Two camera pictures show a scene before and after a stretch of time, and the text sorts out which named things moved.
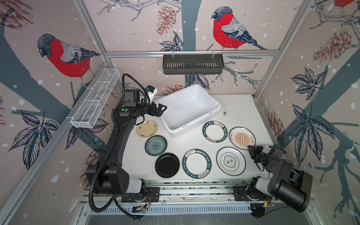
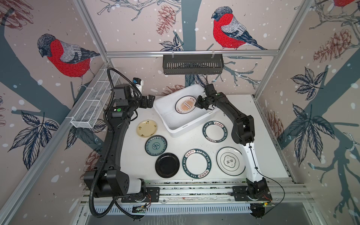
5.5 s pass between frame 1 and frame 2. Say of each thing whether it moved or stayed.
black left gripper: moved
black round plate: stayed
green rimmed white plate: stayed
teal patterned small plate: stayed
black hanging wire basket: stayed
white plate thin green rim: stayed
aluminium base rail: stayed
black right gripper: moved
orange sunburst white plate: moved
